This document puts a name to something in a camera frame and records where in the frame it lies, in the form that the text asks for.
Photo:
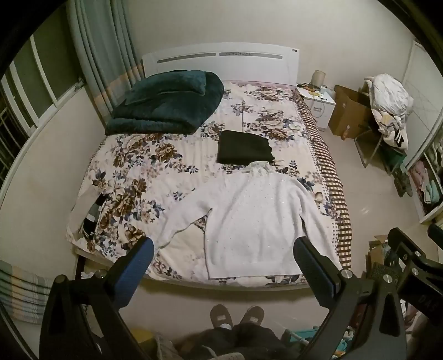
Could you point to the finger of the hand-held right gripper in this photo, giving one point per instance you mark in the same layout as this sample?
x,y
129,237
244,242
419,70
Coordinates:
x,y
436,232
403,240

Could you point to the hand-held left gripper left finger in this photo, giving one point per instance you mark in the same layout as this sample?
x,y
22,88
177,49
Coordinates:
x,y
140,263

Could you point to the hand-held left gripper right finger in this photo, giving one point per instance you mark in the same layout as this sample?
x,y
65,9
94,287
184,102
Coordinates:
x,y
309,268

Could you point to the white knit sweater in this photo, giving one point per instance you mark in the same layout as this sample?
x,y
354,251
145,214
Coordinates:
x,y
256,221

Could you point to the pile of clothes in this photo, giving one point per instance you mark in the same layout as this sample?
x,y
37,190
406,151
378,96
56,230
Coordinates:
x,y
389,100

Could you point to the small cardboard box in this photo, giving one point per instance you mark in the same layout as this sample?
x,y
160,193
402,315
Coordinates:
x,y
375,252

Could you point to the black white striped cloth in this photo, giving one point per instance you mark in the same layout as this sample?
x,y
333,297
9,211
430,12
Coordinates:
x,y
94,216

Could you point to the teal plastic rack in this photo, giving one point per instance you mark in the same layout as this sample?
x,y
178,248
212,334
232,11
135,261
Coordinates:
x,y
311,337

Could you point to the person's right shoe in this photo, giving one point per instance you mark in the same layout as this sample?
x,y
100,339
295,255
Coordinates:
x,y
252,315

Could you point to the person's shoe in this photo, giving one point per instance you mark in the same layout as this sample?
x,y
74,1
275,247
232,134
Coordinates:
x,y
220,316
252,315

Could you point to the yellow object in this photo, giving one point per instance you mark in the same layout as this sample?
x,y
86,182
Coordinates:
x,y
142,337

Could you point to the white open wardrobe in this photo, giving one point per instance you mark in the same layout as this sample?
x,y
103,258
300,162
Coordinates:
x,y
427,145

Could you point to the person's left shoe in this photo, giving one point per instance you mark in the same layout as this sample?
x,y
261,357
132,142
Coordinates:
x,y
220,316

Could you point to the bed with floral sheet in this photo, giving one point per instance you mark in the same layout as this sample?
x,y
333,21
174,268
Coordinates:
x,y
145,166

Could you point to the person's dark trousers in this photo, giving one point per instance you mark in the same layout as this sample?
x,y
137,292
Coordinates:
x,y
238,341

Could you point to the striped towel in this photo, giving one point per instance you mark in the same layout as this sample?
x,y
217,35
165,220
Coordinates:
x,y
24,290

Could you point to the black folded garment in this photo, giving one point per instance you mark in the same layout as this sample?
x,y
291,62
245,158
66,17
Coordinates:
x,y
244,147

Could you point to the large cardboard box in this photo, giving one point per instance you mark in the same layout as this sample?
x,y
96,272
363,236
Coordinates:
x,y
349,110

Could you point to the white nightstand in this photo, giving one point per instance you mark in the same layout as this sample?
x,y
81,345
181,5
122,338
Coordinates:
x,y
320,105

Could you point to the dark green blanket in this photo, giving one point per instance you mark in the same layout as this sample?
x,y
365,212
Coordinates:
x,y
166,104

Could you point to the small beige table lamp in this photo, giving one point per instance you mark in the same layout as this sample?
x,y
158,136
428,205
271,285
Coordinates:
x,y
319,78

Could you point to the green striped curtain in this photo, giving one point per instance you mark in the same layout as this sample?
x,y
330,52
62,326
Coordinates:
x,y
103,52

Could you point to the white headboard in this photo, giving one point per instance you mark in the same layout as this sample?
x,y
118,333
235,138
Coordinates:
x,y
221,64

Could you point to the metal frame chair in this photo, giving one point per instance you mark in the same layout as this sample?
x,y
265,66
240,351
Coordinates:
x,y
372,145

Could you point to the window with white frame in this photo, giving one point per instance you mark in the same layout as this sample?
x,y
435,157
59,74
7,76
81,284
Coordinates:
x,y
31,97

